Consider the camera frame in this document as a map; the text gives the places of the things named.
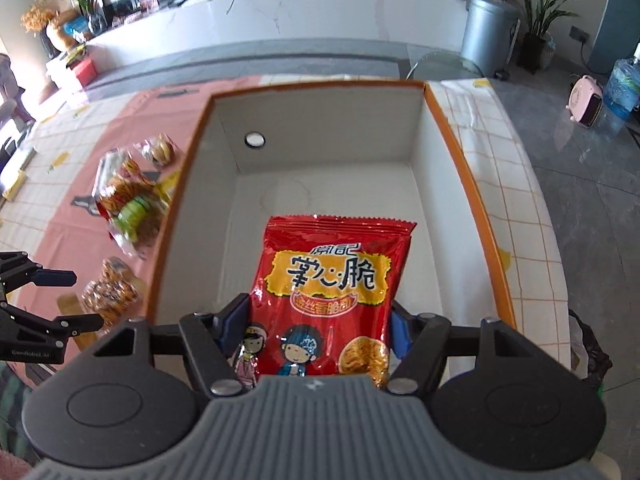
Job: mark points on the orange strips snack packet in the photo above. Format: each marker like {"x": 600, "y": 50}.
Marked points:
{"x": 120, "y": 197}

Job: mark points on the silver trash can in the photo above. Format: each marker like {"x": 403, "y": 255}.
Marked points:
{"x": 487, "y": 35}

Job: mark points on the red shoe box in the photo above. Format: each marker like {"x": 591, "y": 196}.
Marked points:
{"x": 86, "y": 71}

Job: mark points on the white marble media console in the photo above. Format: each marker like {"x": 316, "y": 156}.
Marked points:
{"x": 300, "y": 15}

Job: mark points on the blue water jug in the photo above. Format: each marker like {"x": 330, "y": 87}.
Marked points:
{"x": 622, "y": 90}

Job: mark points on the green snack packet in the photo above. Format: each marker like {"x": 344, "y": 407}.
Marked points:
{"x": 135, "y": 215}

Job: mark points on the yellow snack packet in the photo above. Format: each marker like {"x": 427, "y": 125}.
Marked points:
{"x": 167, "y": 187}

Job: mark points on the round glass table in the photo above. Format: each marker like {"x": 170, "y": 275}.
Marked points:
{"x": 440, "y": 65}

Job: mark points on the pink table mat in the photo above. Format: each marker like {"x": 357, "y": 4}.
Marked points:
{"x": 55, "y": 240}

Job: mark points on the black plastic bag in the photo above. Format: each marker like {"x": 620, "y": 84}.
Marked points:
{"x": 595, "y": 350}

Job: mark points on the red noodle snack packet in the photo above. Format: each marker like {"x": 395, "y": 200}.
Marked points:
{"x": 325, "y": 270}

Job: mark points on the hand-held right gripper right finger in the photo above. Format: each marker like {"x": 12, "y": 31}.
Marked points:
{"x": 400, "y": 330}

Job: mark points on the dried yellow flowers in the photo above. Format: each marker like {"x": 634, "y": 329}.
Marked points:
{"x": 37, "y": 15}

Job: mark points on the pink space heater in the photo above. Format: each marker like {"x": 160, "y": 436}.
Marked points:
{"x": 582, "y": 100}

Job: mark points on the clear peanut snack packet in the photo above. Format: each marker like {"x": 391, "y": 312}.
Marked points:
{"x": 107, "y": 292}

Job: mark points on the potted snake plant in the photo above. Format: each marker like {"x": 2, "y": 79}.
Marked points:
{"x": 532, "y": 50}

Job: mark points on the yellow case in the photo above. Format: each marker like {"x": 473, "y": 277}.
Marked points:
{"x": 15, "y": 185}

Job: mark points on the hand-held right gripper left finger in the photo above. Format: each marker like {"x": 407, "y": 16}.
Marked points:
{"x": 235, "y": 322}

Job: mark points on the grey white snack packet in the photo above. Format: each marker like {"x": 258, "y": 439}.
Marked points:
{"x": 107, "y": 170}

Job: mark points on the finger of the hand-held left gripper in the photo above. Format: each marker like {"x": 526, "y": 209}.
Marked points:
{"x": 75, "y": 324}
{"x": 55, "y": 277}

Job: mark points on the orange cardboard box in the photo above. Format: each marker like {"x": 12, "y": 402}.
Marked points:
{"x": 325, "y": 180}

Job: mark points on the small clear cookie packet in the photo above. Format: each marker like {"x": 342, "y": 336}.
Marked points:
{"x": 160, "y": 150}

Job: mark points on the yellow ceramic vase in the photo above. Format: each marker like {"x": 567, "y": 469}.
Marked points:
{"x": 60, "y": 35}

